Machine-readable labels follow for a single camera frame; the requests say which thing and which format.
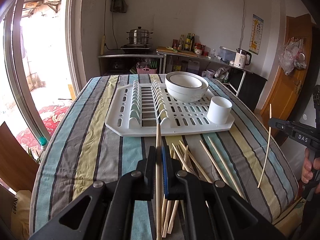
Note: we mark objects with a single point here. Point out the large white bowl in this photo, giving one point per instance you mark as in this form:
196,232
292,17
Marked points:
186,95

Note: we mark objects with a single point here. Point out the wooden chair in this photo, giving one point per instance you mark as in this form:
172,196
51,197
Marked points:
18,169

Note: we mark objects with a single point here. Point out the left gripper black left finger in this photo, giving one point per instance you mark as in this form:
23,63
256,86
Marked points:
104,211

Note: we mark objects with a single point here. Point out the striped tablecloth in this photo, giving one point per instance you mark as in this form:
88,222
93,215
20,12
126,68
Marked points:
129,161

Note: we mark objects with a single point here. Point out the wooden chopstick five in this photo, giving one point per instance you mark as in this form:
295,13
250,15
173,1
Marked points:
182,159

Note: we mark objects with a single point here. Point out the clear plastic container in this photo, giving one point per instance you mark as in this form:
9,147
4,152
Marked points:
226,54

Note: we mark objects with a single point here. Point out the wooden cutting board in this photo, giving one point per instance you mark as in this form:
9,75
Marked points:
175,51

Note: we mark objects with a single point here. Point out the wooden chopstick nine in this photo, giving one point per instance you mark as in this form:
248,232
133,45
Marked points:
267,150

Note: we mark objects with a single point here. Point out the dark sauce bottle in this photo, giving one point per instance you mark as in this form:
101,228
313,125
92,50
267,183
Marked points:
192,40

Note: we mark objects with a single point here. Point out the induction cooktop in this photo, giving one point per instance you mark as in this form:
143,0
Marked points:
136,47

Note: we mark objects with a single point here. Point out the power strip on wall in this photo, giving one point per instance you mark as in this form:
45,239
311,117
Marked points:
102,45

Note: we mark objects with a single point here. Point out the green sauce bottle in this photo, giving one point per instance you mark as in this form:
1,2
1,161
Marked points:
187,42

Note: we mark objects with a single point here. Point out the white electric kettle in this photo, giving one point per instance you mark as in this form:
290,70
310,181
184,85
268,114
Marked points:
242,58

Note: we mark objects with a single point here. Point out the pink plastic basket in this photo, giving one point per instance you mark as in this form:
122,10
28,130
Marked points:
146,70

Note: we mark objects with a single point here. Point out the small white inner bowl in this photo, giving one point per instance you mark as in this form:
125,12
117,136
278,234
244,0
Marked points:
186,81

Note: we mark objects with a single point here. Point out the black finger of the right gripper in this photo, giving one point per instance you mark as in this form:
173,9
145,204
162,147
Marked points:
295,130

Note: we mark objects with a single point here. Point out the person's right hand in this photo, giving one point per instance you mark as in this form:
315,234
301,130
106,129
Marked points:
307,173

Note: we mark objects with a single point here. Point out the white utensil cup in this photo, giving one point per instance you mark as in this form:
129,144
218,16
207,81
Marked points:
219,110

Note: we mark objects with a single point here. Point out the wooden chopstick three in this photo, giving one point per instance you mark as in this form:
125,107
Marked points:
166,218

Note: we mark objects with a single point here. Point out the plastic bags on door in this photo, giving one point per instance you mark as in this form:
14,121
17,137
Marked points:
292,55

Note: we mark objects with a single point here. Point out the wooden chopstick one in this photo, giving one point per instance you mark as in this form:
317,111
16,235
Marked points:
158,183

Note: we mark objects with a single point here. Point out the white plastic dish rack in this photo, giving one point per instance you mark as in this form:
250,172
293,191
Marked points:
137,109

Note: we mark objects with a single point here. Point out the wooden chopstick six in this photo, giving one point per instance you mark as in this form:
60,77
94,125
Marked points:
195,162

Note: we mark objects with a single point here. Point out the wooden chopstick seven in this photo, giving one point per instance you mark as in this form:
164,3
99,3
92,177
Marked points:
214,162

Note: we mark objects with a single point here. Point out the wooden chopstick eight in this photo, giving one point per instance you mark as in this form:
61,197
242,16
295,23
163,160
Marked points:
227,168

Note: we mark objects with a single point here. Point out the wooden chopstick two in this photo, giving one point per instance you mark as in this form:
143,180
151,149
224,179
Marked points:
164,207

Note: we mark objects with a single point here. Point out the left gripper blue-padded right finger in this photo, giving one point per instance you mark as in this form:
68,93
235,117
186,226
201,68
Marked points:
216,211

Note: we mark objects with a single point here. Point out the stainless steel steamer pot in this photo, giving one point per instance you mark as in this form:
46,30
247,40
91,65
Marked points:
139,36

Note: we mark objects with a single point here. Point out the metal kitchen shelf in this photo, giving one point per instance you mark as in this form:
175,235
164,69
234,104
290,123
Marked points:
238,80

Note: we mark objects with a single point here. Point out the giraffe wall poster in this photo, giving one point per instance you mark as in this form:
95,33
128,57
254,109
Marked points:
256,34

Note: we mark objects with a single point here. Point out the metal fork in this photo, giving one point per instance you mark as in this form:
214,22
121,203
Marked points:
183,159

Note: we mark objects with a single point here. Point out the wooden chopstick four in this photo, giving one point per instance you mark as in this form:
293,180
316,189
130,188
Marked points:
173,187

